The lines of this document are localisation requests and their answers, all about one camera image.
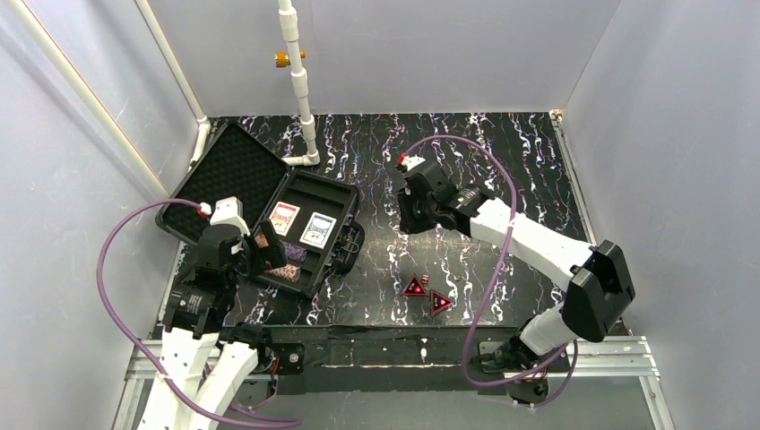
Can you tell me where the black poker set case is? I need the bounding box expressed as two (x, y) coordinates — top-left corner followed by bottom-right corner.
(172, 124), (365, 297)

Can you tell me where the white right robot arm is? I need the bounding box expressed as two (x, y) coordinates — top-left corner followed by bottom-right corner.
(397, 156), (635, 370)

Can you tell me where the white PVC pipe stand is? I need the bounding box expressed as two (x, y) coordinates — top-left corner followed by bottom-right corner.
(278, 0), (320, 167)

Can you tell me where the white corner pipe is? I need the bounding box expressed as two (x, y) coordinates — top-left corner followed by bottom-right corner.
(134, 0), (212, 172)

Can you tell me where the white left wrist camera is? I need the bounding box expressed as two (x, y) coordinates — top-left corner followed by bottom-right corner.
(198, 196), (251, 237)

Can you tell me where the red triangular button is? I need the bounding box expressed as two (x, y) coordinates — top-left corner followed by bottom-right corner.
(430, 290), (453, 315)
(402, 274), (428, 297)

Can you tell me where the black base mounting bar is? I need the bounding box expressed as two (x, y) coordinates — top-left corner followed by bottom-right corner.
(151, 322), (571, 396)

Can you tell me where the red triangular button left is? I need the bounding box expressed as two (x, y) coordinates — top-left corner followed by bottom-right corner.
(402, 274), (428, 297)

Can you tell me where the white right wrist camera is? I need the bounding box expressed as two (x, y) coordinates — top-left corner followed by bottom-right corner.
(396, 152), (426, 173)

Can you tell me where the orange valve knob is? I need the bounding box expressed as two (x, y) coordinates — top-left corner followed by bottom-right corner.
(273, 51), (291, 68)

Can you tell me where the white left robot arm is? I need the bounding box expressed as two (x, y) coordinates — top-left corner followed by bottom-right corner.
(138, 220), (287, 429)

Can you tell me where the orange blue chip row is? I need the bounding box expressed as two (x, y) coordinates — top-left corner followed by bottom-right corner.
(255, 234), (301, 282)

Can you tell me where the red playing card deck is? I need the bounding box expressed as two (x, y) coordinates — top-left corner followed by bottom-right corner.
(269, 202), (300, 237)

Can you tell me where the blue playing card deck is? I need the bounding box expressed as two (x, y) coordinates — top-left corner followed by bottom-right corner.
(299, 212), (337, 249)

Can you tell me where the red triangular button right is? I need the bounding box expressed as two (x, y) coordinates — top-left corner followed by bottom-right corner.
(430, 290), (453, 315)

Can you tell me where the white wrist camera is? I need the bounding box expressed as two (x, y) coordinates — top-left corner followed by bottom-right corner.
(198, 196), (251, 237)
(396, 152), (426, 173)

